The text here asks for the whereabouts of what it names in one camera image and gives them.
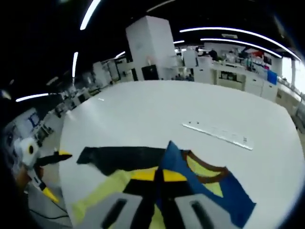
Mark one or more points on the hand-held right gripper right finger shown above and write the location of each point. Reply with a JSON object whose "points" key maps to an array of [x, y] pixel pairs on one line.
{"points": [[176, 188]]}

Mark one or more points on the straight ceiling light strip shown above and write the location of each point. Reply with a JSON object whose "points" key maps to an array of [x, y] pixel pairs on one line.
{"points": [[89, 14]]}

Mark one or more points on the red blue wall sign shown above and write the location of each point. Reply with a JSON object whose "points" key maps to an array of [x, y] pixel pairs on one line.
{"points": [[252, 51]]}

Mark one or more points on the black cabinet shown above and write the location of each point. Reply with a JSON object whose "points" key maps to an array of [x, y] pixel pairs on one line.
{"points": [[150, 72]]}

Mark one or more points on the yellow blue black garment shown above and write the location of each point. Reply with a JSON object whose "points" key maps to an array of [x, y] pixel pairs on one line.
{"points": [[238, 198]]}

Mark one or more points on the person's left hand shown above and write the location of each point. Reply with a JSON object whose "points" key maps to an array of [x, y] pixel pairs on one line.
{"points": [[22, 177]]}

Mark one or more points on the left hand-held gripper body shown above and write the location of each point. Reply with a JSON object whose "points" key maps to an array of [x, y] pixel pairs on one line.
{"points": [[26, 150]]}

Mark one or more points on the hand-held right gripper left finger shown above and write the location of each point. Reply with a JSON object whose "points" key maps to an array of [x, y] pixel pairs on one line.
{"points": [[143, 190]]}

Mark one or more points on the metal shelving racks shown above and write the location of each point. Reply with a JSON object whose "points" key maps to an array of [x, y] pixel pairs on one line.
{"points": [[102, 74]]}

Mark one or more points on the long curved ceiling light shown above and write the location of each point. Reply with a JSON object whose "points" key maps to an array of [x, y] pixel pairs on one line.
{"points": [[240, 43], [238, 30]]}

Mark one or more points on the long white counter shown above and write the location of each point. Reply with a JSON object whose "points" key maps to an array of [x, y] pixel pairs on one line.
{"points": [[238, 78]]}

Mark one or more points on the white square pillar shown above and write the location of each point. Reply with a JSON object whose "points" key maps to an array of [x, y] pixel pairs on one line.
{"points": [[150, 45]]}

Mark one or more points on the ceiling air vent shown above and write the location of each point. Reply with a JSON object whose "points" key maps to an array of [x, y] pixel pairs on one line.
{"points": [[230, 35]]}

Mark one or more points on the dark wall screen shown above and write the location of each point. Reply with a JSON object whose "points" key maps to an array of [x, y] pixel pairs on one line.
{"points": [[267, 60]]}

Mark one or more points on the blue storage bin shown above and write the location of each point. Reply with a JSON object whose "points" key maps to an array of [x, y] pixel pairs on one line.
{"points": [[272, 76]]}

